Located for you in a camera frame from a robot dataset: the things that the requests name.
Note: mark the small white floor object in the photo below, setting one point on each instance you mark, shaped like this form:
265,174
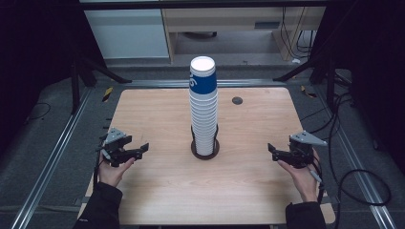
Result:
296,60

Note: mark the yellow black tape strip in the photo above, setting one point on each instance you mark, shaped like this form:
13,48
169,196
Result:
107,94
307,91

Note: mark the stack of paper cups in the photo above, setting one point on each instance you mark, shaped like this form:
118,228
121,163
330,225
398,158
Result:
203,105

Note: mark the white cabinet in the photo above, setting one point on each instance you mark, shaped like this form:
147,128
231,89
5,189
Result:
127,33

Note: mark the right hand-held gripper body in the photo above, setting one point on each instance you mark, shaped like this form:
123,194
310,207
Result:
301,151

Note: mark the black round table grommet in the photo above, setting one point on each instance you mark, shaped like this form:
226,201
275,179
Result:
237,100

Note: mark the person's left hand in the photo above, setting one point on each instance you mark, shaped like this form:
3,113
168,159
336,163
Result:
111,173

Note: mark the metal floor rail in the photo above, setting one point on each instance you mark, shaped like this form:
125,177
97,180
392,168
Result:
47,168
359,171

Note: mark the person's right hand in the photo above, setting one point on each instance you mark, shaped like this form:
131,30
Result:
301,179

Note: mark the black metal stand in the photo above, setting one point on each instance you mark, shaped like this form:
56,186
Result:
75,86
328,79

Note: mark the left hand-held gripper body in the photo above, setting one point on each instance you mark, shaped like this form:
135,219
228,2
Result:
116,144

